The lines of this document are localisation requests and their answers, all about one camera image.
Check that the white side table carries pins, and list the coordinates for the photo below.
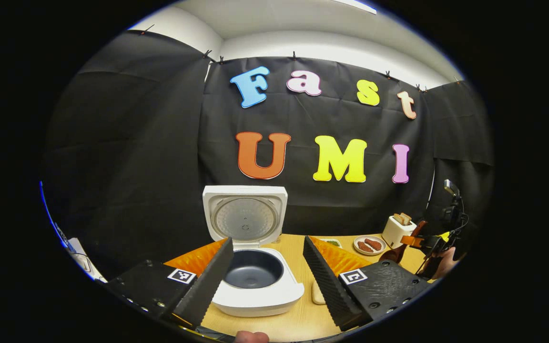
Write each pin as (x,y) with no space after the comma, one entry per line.
(86,262)

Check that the toasted bread slice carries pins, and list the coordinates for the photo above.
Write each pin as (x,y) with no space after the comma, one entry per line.
(399,219)
(406,217)

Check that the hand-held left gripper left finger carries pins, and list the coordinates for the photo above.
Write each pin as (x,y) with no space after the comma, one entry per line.
(205,290)

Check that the clear plastic rice container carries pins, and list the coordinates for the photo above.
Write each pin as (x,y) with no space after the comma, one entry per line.
(318,293)

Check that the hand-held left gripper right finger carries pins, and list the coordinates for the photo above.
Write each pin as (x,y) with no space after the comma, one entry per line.
(329,290)

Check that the white divided bean dish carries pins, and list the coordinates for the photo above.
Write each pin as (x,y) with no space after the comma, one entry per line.
(331,243)

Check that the round white plate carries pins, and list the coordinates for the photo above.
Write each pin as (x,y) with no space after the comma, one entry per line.
(358,238)

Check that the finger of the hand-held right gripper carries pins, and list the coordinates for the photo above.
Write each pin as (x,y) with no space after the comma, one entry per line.
(420,242)

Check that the white toaster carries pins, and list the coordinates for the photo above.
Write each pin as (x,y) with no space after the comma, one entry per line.
(396,233)

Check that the white rice cooker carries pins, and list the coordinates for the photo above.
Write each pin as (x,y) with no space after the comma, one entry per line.
(255,290)

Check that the brown meat piece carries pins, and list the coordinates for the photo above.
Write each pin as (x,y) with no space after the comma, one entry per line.
(373,244)
(365,247)

